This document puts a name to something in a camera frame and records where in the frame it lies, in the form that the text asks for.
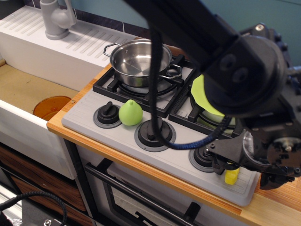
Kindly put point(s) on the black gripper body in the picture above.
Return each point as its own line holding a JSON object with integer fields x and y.
{"x": 279, "y": 154}

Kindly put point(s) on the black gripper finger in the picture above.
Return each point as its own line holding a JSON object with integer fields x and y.
{"x": 274, "y": 180}
{"x": 220, "y": 164}

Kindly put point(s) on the yellow toy fry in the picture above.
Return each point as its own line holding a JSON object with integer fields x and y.
{"x": 231, "y": 176}

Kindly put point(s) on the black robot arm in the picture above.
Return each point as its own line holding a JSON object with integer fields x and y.
{"x": 248, "y": 78}

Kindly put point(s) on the black right stove knob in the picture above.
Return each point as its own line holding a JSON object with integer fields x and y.
{"x": 201, "y": 160}

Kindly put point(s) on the black stove knob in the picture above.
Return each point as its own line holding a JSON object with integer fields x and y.
{"x": 146, "y": 139}
{"x": 107, "y": 116}
{"x": 201, "y": 160}

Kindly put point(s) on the grey toy stove top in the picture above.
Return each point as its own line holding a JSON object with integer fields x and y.
{"x": 176, "y": 163}

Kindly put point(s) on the lime green plate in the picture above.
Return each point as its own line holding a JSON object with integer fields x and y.
{"x": 204, "y": 99}

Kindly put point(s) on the black middle stove knob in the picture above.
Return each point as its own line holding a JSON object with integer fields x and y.
{"x": 146, "y": 139}

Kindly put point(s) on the black left stove knob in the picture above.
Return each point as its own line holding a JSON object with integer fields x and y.
{"x": 107, "y": 116}

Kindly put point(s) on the black right burner grate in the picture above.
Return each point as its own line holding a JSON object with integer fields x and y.
{"x": 188, "y": 113}

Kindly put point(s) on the black burner grate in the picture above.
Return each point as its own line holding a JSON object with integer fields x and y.
{"x": 188, "y": 113}
{"x": 168, "y": 91}

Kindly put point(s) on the green toy pear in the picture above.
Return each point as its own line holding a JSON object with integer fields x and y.
{"x": 130, "y": 113}

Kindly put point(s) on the black left burner grate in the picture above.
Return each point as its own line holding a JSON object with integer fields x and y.
{"x": 168, "y": 91}

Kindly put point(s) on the orange sink drain plug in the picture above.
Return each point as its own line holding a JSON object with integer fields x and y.
{"x": 49, "y": 107}

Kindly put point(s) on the wooden drawer fronts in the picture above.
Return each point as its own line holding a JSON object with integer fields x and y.
{"x": 22, "y": 174}

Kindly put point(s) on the white toy sink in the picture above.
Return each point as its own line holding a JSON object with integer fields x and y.
{"x": 33, "y": 68}

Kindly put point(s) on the grey toy faucet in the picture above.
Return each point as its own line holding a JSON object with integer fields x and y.
{"x": 57, "y": 21}

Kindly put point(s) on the oven door with handle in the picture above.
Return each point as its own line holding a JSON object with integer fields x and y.
{"x": 127, "y": 202}

